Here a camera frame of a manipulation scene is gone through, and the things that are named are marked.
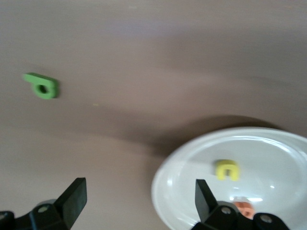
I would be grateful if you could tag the orange foam letter e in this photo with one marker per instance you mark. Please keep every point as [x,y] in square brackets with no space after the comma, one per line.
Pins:
[244,209]

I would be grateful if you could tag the green foam letter p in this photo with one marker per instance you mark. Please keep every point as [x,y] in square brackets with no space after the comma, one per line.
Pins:
[51,87]

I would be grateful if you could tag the brown table cover sheet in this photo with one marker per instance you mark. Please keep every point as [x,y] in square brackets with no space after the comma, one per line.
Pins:
[144,48]

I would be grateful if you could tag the beige round plate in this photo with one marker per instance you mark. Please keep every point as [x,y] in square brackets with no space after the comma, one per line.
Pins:
[268,163]

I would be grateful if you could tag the yellow foam letter n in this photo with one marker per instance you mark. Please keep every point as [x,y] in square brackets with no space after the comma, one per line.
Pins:
[225,165]

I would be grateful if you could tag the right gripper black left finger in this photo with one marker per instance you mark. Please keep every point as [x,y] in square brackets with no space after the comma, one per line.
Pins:
[69,206]

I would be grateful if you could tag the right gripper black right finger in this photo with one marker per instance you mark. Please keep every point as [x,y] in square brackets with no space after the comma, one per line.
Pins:
[211,213]

